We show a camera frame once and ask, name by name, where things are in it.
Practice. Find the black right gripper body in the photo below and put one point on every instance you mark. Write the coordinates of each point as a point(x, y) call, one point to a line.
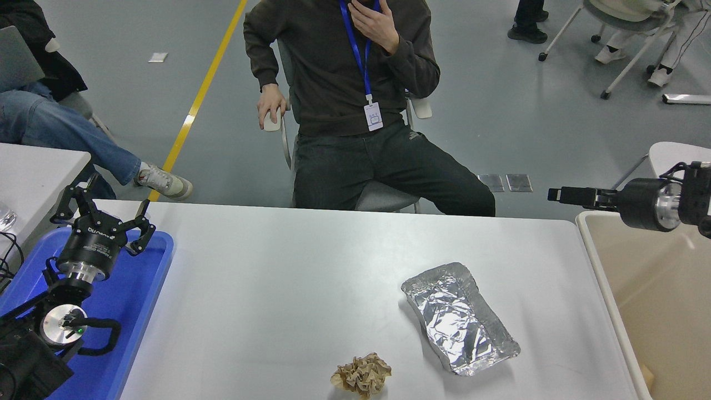
point(636, 203)

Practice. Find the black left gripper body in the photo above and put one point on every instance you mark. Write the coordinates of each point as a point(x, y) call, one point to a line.
point(91, 244)

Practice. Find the silver foil tray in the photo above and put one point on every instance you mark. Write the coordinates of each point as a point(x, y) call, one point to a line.
point(461, 322)

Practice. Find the tan paper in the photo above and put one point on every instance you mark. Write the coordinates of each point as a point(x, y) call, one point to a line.
point(361, 375)

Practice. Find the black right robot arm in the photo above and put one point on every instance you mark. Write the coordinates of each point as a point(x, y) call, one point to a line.
point(697, 200)

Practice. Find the person's right hand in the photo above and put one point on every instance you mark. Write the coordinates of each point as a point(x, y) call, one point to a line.
point(271, 99)

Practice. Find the person's left hand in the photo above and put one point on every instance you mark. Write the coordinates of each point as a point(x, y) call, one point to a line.
point(375, 25)

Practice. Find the metal floor socket plate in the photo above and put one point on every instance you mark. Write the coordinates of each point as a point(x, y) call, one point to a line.
point(493, 182)
point(519, 182)

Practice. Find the white side table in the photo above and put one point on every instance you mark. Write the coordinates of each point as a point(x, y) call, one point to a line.
point(33, 172)

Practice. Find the blue plastic tray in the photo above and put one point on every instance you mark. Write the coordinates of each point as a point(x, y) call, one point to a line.
point(133, 311)

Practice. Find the clear glass object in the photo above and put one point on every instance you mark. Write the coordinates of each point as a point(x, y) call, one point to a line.
point(5, 219)

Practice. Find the large pale plastic bin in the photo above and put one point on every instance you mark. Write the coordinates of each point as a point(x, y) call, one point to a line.
point(661, 289)

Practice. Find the person with crossed legs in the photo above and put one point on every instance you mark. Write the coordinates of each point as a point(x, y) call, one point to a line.
point(44, 122)

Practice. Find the grey chair seat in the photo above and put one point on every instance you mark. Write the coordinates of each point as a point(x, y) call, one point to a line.
point(75, 103)

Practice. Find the grey laptop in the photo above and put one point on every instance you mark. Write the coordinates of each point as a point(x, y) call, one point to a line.
point(16, 61)

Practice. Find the person with white shoes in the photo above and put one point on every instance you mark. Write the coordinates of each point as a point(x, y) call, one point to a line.
point(680, 39)

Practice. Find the standing person with black shoes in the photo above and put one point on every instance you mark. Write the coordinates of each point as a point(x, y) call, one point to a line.
point(525, 30)

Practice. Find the small tan scrap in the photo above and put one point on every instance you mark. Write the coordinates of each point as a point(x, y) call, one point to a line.
point(647, 378)

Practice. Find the white-framed wheeled chair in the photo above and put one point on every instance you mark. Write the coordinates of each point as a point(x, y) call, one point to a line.
point(627, 22)

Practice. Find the grey office chair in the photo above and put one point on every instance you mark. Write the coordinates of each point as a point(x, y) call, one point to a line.
point(383, 197)

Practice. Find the cream padded jacket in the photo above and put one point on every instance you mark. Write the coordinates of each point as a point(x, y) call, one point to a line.
point(627, 6)

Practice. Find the seated person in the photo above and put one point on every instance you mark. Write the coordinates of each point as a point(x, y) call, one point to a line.
point(333, 66)

